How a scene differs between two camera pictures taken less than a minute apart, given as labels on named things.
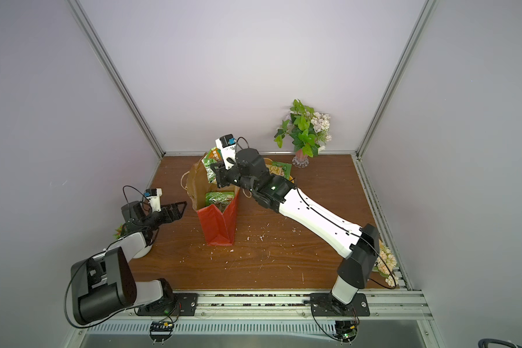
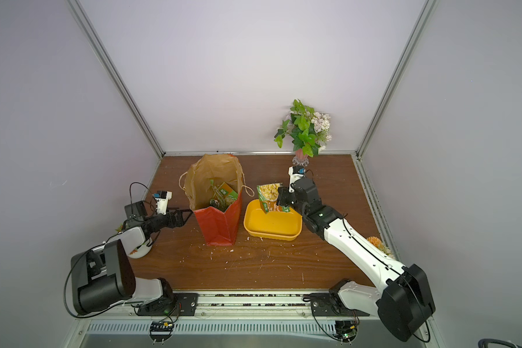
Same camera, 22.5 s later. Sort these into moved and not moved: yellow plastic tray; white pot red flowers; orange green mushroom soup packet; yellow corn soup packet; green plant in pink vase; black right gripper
Moved: orange green mushroom soup packet; black right gripper; yellow plastic tray; yellow corn soup packet
Not moved: green plant in pink vase; white pot red flowers
